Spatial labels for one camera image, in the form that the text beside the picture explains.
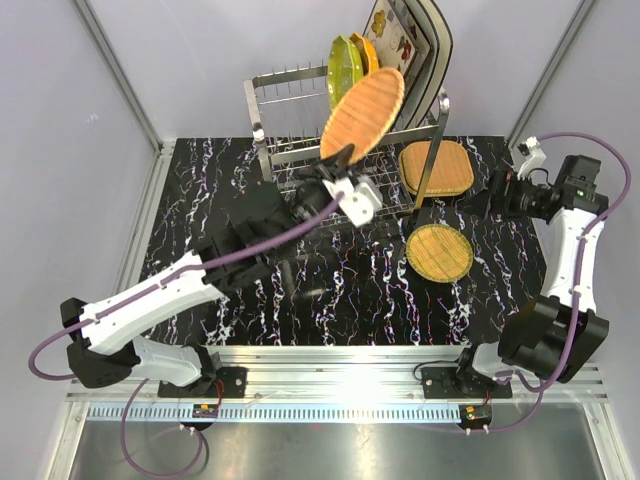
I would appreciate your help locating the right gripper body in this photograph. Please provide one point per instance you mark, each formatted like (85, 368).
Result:
(520, 198)

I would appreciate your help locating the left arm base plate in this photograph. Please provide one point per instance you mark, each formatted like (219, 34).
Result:
(230, 382)

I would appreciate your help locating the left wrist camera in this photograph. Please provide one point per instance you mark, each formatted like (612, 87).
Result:
(360, 202)

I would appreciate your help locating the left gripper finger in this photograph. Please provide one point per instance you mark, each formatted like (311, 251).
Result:
(347, 172)
(336, 164)

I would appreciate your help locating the black rimmed square plate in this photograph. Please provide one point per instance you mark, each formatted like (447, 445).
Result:
(441, 63)

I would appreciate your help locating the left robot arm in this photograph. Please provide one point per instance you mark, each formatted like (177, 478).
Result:
(107, 337)

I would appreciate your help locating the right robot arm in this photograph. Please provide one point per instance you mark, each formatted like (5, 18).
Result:
(557, 332)

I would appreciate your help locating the stainless steel dish rack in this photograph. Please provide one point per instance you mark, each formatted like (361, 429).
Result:
(272, 223)

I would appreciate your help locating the cream floral square plate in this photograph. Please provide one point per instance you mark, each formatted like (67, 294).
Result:
(397, 38)

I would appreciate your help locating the round brown wicker plate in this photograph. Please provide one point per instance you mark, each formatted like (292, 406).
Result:
(364, 115)

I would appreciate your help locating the aluminium mounting rail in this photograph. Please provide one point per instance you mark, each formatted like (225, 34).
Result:
(344, 374)

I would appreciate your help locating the round green-rim bamboo plate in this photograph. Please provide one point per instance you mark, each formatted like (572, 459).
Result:
(439, 253)

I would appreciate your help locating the orange ceramic plate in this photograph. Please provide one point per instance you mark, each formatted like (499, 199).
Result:
(367, 53)

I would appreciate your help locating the orange rounded-square wicker plate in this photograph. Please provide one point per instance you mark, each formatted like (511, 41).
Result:
(451, 175)

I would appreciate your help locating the slotted cable duct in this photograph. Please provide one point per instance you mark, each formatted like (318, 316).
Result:
(276, 413)

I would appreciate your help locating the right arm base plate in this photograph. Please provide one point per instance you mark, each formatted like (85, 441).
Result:
(440, 383)

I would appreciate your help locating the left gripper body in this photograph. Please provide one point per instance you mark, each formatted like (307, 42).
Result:
(312, 197)

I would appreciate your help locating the green ceramic plate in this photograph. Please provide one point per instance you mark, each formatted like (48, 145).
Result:
(344, 69)

